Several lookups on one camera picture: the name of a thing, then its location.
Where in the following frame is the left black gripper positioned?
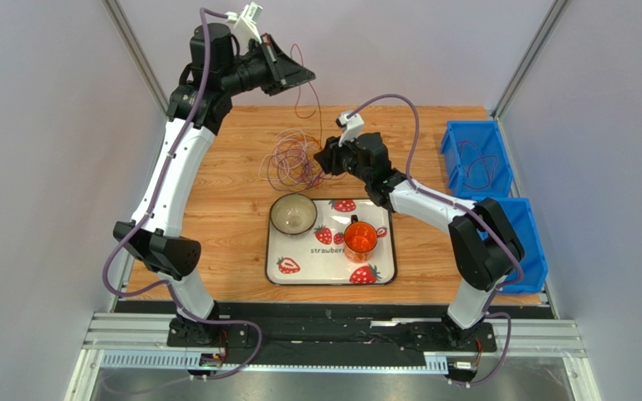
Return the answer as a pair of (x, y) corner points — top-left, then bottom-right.
(218, 34), (314, 98)

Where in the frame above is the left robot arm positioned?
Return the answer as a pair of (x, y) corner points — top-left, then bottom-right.
(111, 23), (315, 338)

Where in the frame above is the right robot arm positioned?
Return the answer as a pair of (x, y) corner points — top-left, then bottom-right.
(314, 133), (525, 332)

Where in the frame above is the beige ceramic bowl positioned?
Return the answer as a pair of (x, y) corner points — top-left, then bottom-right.
(269, 193), (318, 236)

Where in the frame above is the orange transparent mug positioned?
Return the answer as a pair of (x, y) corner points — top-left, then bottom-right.
(343, 215), (379, 263)

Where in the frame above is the white strawberry tray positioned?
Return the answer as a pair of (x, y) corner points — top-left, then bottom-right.
(266, 198), (397, 286)

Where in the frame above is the far blue plastic bin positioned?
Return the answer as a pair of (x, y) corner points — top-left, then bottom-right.
(440, 119), (514, 199)

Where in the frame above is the blue plastic bin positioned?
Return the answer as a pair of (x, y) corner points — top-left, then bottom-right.
(440, 119), (514, 199)
(496, 197), (548, 295)

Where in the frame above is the near blue plastic bin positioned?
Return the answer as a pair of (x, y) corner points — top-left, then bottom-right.
(496, 197), (548, 295)

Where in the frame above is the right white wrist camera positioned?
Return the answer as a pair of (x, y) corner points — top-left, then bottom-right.
(336, 110), (364, 145)

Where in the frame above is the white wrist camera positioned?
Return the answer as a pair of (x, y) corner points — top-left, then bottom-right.
(336, 110), (364, 145)
(225, 1), (263, 48)

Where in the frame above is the tangled cable bundle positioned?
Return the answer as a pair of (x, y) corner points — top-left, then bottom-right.
(257, 129), (334, 193)

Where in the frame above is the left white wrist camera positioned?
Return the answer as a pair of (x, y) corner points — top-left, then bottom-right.
(225, 1), (263, 48)

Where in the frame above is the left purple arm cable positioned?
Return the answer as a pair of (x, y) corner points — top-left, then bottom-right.
(101, 8), (263, 382)

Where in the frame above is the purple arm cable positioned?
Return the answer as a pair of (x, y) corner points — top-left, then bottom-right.
(101, 8), (263, 382)
(345, 93), (525, 388)

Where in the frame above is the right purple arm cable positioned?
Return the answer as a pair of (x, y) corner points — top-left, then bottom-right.
(345, 93), (525, 388)

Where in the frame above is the aluminium frame rail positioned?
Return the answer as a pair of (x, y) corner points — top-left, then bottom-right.
(66, 313), (600, 400)

